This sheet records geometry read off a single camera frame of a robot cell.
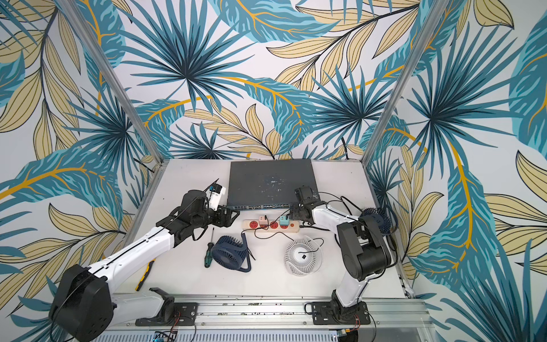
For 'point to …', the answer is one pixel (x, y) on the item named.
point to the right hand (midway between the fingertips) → (287, 215)
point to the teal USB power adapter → (283, 221)
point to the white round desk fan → (303, 256)
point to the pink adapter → (262, 221)
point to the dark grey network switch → (268, 184)
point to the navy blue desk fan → (231, 252)
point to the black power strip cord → (340, 197)
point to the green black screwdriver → (208, 259)
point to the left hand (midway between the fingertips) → (231, 212)
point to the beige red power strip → (272, 226)
